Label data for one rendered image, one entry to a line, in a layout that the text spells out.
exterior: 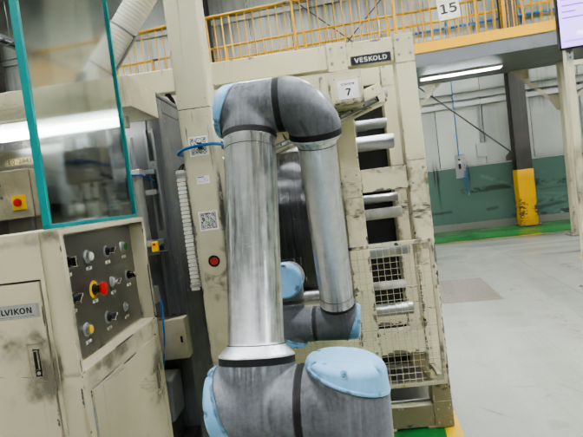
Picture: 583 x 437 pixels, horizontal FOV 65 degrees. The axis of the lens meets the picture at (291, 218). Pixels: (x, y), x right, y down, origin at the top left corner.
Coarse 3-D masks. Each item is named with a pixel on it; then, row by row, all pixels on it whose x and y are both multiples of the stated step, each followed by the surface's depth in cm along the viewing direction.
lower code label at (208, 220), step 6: (216, 210) 179; (204, 216) 179; (210, 216) 179; (216, 216) 179; (204, 222) 179; (210, 222) 179; (216, 222) 179; (204, 228) 179; (210, 228) 179; (216, 228) 179
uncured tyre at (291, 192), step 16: (288, 160) 170; (288, 176) 163; (288, 192) 160; (304, 192) 160; (288, 208) 158; (304, 208) 158; (288, 224) 158; (304, 224) 158; (288, 240) 158; (304, 240) 158; (288, 256) 160; (304, 256) 160; (304, 272) 164; (304, 288) 173
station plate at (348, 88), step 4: (344, 80) 198; (348, 80) 198; (352, 80) 198; (356, 80) 198; (340, 84) 198; (344, 84) 198; (348, 84) 198; (352, 84) 198; (356, 84) 198; (340, 88) 199; (344, 88) 198; (348, 88) 198; (352, 88) 198; (356, 88) 198; (340, 92) 199; (344, 92) 199; (348, 92) 198; (352, 92) 198; (356, 92) 198; (340, 96) 199; (344, 96) 199; (348, 96) 199; (352, 96) 198; (356, 96) 198
